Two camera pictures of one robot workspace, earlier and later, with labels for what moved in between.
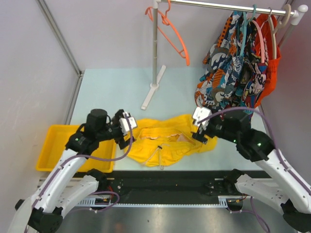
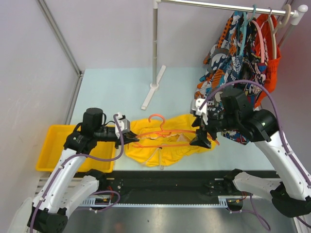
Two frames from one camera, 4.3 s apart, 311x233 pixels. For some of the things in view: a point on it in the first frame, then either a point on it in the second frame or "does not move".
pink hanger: x=261 y=39 does not move
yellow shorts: x=159 y=141 does not move
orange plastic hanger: x=166 y=21 to x=166 y=133
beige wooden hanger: x=288 y=11 does not move
